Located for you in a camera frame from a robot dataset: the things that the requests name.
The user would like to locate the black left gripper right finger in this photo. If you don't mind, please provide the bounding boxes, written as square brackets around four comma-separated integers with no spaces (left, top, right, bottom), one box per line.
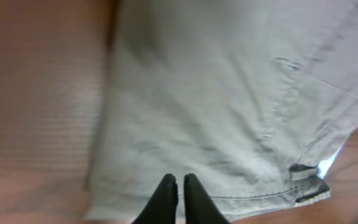
[184,174,230,224]

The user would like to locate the khaki green shorts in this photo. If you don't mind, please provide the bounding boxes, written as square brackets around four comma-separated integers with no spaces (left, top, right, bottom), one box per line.
[85,0,358,220]

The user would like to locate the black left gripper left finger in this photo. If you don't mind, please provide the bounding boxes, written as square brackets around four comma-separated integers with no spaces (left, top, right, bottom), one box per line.
[132,174,178,224]

